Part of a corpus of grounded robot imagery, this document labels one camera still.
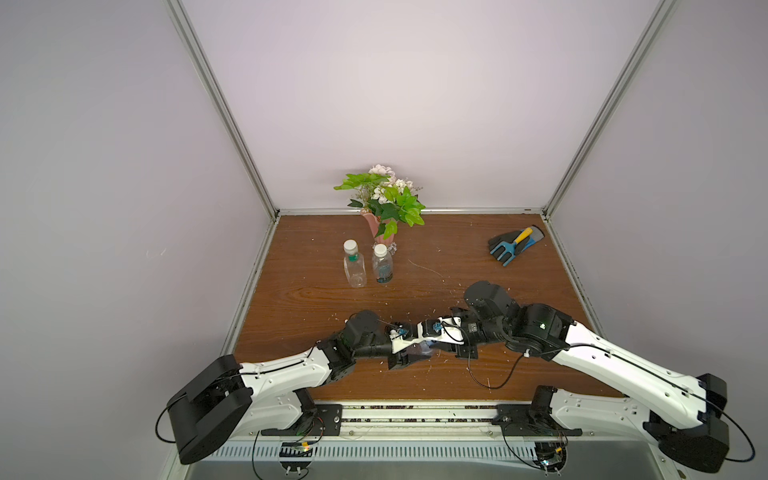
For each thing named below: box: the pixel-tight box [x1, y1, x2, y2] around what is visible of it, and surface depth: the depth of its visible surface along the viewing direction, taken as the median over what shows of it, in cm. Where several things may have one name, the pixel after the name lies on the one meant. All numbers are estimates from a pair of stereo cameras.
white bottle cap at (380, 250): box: [374, 243, 387, 258], surface depth 91 cm
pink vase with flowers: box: [334, 164, 426, 254], surface depth 87 cm
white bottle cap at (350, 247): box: [343, 239, 358, 255], surface depth 87 cm
